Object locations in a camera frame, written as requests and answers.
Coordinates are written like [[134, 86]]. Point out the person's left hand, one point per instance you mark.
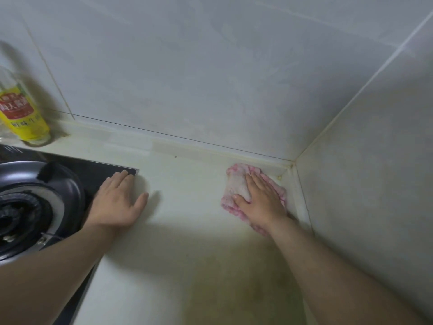
[[115, 206]]

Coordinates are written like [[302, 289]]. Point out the person's right hand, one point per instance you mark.
[[264, 206]]

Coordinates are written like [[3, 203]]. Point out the pink dish cloth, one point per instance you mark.
[[235, 182]]

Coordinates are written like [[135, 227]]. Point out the person's left forearm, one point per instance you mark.
[[44, 274]]

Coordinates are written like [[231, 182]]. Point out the person's right forearm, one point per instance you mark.
[[338, 280]]

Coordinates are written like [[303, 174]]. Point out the black glass gas stove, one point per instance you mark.
[[94, 172]]

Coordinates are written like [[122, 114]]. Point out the black round stove burner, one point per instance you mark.
[[34, 196]]

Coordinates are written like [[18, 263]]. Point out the yellow label vinegar bottle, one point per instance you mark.
[[20, 115]]

